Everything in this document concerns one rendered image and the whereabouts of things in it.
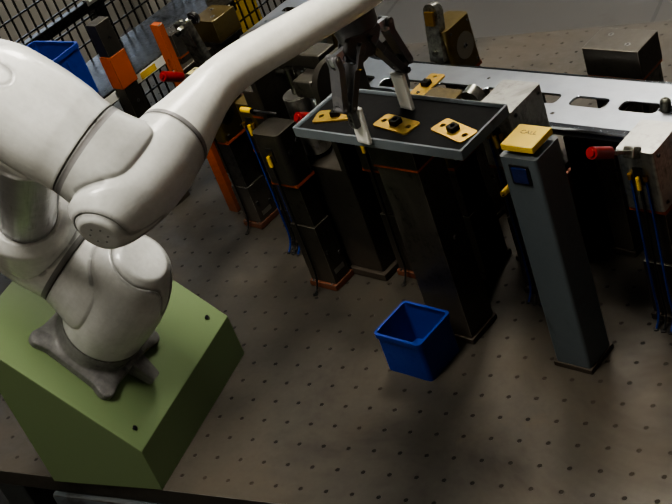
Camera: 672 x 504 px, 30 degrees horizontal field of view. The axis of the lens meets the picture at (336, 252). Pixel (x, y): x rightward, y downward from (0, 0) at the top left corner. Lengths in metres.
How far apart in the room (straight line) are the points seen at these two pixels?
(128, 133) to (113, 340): 0.68
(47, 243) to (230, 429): 0.53
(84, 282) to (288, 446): 0.47
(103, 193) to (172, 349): 0.87
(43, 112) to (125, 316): 0.64
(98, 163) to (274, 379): 0.97
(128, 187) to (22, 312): 0.81
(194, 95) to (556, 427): 0.86
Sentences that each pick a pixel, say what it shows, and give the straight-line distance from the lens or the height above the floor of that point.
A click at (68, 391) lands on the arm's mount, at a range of 2.26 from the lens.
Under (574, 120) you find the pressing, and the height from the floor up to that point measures 1.00.
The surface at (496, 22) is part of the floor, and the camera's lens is 5.09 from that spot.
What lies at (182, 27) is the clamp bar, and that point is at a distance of 2.68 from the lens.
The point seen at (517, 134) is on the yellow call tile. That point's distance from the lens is 1.98.
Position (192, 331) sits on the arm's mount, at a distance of 2.41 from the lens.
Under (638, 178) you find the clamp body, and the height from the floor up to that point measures 1.01.
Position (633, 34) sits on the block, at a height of 1.03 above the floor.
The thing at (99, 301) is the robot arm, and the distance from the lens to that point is 2.12.
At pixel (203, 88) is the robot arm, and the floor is 1.49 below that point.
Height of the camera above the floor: 2.15
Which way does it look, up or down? 33 degrees down
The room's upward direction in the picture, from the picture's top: 21 degrees counter-clockwise
